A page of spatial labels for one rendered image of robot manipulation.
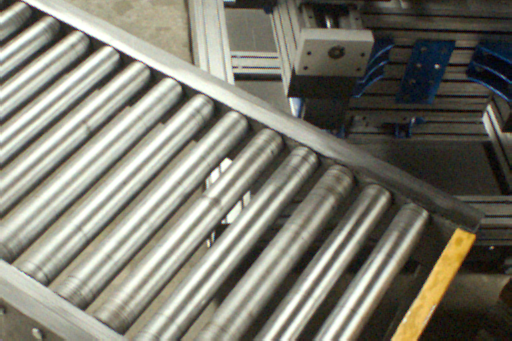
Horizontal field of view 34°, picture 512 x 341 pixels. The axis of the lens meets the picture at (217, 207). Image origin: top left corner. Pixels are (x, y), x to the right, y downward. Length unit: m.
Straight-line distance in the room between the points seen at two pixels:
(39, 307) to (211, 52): 1.39
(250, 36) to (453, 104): 0.75
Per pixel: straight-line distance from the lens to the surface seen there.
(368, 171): 1.35
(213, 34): 2.46
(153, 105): 1.39
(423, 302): 1.19
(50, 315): 1.13
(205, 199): 1.26
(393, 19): 1.79
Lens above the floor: 1.75
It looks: 50 degrees down
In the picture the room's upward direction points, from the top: 9 degrees clockwise
